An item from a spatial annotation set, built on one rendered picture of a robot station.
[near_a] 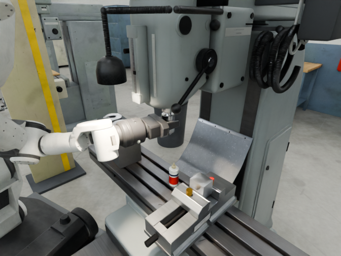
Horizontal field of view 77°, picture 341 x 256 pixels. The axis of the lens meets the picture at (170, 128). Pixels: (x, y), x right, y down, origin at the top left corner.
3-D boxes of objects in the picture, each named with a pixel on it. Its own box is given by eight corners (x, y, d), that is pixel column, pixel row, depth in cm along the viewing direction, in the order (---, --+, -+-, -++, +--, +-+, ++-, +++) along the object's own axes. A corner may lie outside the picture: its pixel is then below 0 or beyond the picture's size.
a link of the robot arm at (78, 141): (104, 122, 60) (64, 126, 64) (110, 151, 62) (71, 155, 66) (114, 117, 67) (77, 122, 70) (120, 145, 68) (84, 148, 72)
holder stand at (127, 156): (120, 169, 101) (114, 131, 92) (101, 149, 116) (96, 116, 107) (141, 160, 107) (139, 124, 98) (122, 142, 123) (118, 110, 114)
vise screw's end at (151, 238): (147, 249, 62) (147, 244, 61) (144, 245, 63) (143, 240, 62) (158, 240, 64) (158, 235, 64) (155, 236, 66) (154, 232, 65)
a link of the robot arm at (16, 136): (4, 164, 69) (-52, 147, 49) (14, 127, 74) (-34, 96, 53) (42, 164, 71) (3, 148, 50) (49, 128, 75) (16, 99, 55)
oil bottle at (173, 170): (173, 188, 89) (173, 167, 84) (167, 183, 92) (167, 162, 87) (180, 184, 92) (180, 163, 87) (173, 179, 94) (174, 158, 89)
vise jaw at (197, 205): (198, 220, 67) (198, 211, 65) (170, 198, 75) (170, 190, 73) (209, 209, 70) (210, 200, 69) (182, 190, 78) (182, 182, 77)
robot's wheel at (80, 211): (71, 230, 132) (64, 207, 123) (77, 224, 136) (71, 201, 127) (95, 245, 123) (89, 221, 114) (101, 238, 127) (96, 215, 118)
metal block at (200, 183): (202, 200, 72) (203, 187, 69) (189, 191, 76) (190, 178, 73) (211, 193, 75) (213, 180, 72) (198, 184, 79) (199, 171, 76)
